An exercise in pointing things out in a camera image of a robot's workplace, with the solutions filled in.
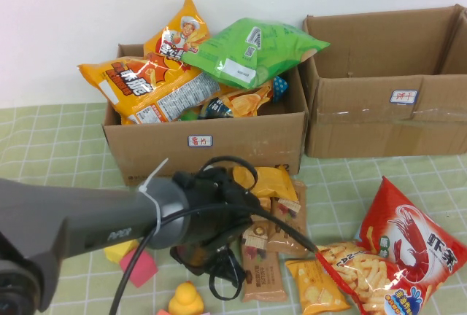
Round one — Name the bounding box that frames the large yellow snack packet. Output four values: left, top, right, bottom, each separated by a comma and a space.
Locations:
232, 165, 301, 211

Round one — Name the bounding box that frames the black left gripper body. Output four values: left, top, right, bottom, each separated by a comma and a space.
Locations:
188, 171, 262, 254

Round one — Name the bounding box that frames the pink foam cube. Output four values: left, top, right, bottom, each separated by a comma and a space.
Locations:
119, 247, 160, 289

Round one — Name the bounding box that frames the blue polka-dot potato chips bag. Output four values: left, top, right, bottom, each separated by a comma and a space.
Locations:
218, 74, 290, 119

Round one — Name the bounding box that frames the green chips bag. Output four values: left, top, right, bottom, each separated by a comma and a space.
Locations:
180, 17, 331, 90

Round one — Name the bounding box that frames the yellow cracker packet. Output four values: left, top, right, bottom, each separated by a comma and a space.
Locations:
284, 258, 352, 315

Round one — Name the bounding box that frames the orange fries bag with chef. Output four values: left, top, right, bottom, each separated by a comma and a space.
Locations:
143, 0, 212, 65

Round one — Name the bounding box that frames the black camera cable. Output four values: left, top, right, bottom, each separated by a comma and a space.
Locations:
107, 155, 318, 315

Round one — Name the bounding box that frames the cardboard box with printed web address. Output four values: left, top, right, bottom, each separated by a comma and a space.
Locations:
103, 34, 309, 187

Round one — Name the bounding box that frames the yellow foam cube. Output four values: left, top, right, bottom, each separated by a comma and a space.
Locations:
104, 239, 142, 265

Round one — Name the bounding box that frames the green checked tablecloth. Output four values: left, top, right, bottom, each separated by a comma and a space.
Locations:
0, 105, 467, 315

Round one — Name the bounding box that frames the red prawn cracker bag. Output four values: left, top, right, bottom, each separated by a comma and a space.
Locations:
309, 176, 467, 315

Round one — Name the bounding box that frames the orange fries bag grey text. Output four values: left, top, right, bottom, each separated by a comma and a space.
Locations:
77, 55, 223, 125

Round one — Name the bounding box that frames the dark teal snack bag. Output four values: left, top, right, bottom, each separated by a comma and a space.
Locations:
199, 98, 236, 120

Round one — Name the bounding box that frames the brown biscuit packet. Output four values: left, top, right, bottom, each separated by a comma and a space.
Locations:
239, 222, 290, 303
268, 179, 309, 258

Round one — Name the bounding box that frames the small green snack packet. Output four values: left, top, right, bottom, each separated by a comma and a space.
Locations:
178, 109, 202, 122

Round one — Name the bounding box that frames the yellow rubber duck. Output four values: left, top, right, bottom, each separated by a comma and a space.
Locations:
167, 280, 205, 315

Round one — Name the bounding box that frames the wide taped cardboard box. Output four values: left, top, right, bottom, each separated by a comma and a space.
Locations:
301, 4, 467, 159

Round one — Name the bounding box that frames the white zip tie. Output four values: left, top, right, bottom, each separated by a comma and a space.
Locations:
136, 157, 170, 236

